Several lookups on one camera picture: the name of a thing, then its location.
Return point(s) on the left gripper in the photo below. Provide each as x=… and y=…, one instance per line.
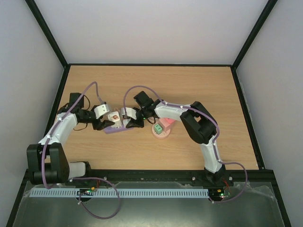
x=100, y=125

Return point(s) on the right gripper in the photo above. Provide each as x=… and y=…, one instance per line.
x=137, y=122

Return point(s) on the white charger plug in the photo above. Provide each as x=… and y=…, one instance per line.
x=125, y=122

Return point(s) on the purple power strip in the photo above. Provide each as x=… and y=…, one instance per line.
x=111, y=130

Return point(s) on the white tiger cube plug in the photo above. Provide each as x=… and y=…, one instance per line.
x=115, y=118

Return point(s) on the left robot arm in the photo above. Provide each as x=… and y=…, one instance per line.
x=47, y=162

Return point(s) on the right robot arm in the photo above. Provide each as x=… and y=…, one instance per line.
x=201, y=127

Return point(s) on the green plug adapter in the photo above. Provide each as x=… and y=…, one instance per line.
x=158, y=129

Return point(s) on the red pink plug adapter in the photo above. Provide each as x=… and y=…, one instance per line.
x=166, y=123

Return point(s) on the round pink socket base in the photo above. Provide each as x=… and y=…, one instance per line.
x=161, y=136

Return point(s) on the grey metal tray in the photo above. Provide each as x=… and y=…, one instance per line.
x=148, y=205

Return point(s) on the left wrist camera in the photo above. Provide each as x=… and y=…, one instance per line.
x=101, y=110

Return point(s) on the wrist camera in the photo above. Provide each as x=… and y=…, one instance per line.
x=101, y=110
x=128, y=112

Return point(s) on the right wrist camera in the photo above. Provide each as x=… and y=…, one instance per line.
x=128, y=112

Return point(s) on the black frame rail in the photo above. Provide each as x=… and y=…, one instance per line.
x=192, y=177

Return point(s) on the white slotted cable duct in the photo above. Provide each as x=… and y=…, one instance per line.
x=118, y=192

